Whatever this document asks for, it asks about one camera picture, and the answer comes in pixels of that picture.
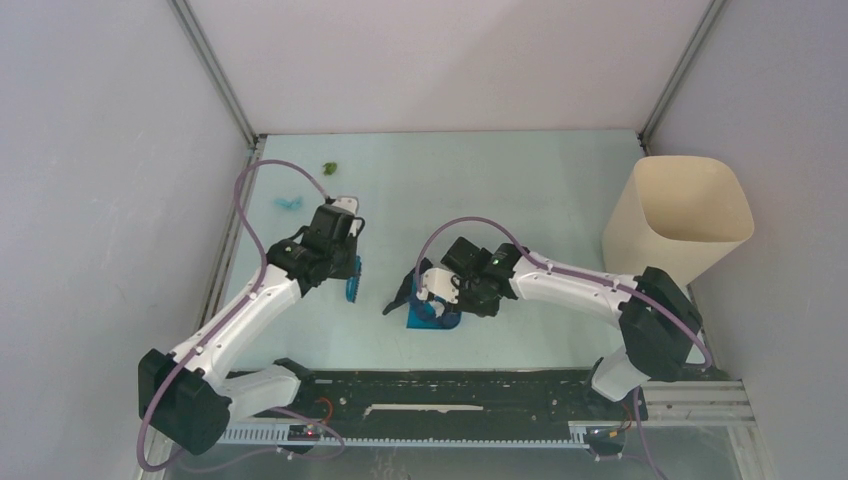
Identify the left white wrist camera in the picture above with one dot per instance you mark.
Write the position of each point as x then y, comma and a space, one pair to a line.
350, 204

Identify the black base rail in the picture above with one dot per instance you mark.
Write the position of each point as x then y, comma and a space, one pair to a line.
465, 406

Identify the aluminium frame post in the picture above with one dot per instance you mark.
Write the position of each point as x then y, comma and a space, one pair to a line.
201, 45
704, 28

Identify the long black paper scrap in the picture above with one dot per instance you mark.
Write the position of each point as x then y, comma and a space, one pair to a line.
406, 290

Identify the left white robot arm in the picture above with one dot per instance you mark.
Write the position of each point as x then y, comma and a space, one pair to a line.
188, 393

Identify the teal paper scrap left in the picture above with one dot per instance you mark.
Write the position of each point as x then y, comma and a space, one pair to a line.
289, 204

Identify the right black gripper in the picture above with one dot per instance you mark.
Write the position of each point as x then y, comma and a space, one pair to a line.
490, 309

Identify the left aluminium frame post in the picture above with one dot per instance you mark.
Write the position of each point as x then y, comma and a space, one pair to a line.
201, 45

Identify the blue hand brush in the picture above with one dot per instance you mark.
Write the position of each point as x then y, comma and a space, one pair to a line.
353, 282

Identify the right aluminium frame post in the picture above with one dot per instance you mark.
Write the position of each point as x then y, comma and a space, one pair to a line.
704, 28

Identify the cream waste bin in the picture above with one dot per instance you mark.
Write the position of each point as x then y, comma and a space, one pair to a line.
681, 214

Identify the blue dustpan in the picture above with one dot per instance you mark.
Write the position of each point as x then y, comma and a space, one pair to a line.
434, 314

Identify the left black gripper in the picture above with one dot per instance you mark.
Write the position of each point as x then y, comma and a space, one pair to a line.
349, 268

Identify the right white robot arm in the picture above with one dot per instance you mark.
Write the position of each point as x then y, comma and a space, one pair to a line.
658, 323

